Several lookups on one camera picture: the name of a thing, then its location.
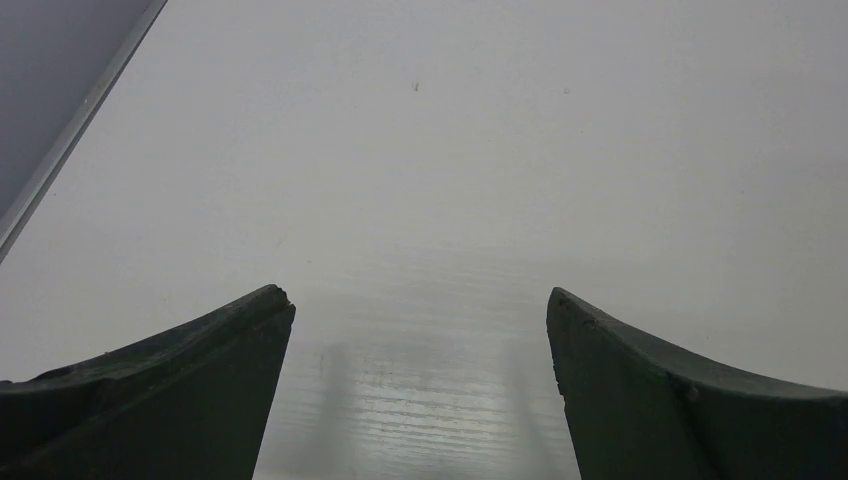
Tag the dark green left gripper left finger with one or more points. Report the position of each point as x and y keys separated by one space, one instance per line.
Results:
x=191 y=402

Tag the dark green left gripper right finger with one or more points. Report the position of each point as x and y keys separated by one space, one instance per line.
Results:
x=640 y=407

